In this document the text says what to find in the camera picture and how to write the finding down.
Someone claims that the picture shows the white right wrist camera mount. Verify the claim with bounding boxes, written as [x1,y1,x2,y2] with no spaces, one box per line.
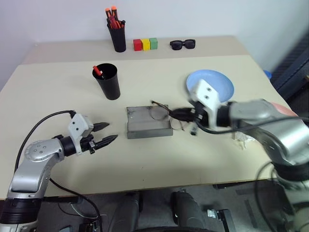
[190,79,222,129]

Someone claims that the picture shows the red marker with black cap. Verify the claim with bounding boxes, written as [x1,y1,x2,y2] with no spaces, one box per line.
[93,65,105,80]

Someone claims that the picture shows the dark ribbed panel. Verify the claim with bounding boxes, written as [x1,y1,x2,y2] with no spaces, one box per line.
[272,30,309,99]

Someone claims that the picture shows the crumpled white tissue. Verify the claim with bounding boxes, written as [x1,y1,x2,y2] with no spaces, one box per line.
[232,131,256,151]

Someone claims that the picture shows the thin wire-frame glasses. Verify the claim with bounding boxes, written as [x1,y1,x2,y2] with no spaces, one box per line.
[150,100,192,132]

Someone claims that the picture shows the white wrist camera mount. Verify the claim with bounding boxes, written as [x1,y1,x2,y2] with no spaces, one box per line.
[190,79,222,129]
[68,113,95,156]

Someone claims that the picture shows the tall narrow black cup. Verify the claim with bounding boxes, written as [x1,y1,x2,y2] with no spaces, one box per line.
[107,20,127,53]

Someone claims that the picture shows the black sunglasses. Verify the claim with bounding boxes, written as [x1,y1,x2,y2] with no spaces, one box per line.
[169,39,197,51]

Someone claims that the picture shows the pink plate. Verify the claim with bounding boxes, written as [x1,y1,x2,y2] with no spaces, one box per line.
[269,101,300,118]

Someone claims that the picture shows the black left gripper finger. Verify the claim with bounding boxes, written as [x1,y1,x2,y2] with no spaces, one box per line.
[94,122,110,132]
[96,134,119,149]

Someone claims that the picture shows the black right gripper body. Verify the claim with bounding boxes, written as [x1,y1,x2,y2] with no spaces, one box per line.
[191,102,211,127]

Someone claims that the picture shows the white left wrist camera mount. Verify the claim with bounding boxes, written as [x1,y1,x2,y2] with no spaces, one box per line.
[68,113,95,156]

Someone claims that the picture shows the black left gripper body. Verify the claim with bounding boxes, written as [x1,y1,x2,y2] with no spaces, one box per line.
[80,123,100,156]

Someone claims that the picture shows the wide black plastic cup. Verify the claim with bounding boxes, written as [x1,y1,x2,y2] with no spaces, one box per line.
[92,63,121,101]

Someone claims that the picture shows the thin black hanging cable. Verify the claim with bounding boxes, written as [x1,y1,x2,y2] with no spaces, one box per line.
[254,161,277,232]

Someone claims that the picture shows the black cable under table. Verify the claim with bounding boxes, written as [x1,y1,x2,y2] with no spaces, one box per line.
[49,177,103,232]

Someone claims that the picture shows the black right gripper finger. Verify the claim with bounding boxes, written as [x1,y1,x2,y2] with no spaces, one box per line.
[172,107,194,115]
[169,113,196,122]

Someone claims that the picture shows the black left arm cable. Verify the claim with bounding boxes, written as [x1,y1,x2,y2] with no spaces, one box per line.
[14,110,76,173]

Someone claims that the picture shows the grey metal tray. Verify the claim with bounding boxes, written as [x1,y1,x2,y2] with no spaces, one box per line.
[125,104,174,140]

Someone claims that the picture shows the light blue plate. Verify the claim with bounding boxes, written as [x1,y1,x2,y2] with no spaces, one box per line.
[185,69,235,103]

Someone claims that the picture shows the black metal bracket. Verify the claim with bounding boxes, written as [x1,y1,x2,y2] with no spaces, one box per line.
[207,208,237,232]

